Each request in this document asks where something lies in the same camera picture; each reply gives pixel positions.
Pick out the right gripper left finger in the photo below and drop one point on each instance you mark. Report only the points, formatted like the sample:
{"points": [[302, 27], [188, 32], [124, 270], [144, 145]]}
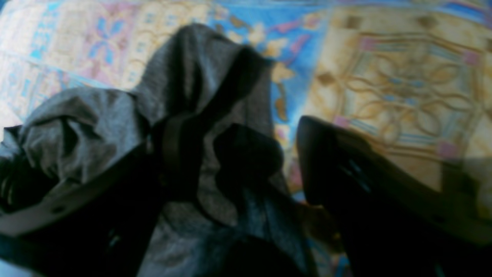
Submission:
{"points": [[102, 228]]}

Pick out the patterned tablecloth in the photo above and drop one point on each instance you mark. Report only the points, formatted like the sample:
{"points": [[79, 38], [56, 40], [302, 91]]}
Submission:
{"points": [[411, 77]]}

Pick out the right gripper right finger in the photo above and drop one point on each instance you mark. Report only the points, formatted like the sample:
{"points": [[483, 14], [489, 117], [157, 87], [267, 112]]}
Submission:
{"points": [[390, 224]]}

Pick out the grey t-shirt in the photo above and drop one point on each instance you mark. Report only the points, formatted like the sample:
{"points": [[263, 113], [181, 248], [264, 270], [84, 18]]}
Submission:
{"points": [[242, 223]]}

